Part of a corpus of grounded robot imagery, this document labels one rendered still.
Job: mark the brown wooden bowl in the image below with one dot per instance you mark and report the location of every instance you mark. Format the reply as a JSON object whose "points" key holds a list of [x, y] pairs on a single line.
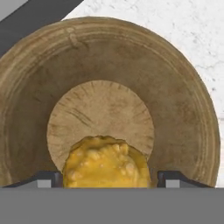
{"points": [[110, 73]]}

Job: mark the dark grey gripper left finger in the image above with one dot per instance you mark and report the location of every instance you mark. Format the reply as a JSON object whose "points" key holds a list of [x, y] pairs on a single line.
{"points": [[46, 178]]}

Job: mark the yellow bumpy squash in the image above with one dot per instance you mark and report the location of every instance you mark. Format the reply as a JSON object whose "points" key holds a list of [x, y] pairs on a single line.
{"points": [[106, 166]]}

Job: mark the dark grey sink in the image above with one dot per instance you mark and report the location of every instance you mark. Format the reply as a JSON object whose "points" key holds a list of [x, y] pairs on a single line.
{"points": [[26, 17]]}

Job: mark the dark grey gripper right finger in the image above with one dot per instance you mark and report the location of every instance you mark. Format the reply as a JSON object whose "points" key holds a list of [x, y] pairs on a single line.
{"points": [[172, 177]]}

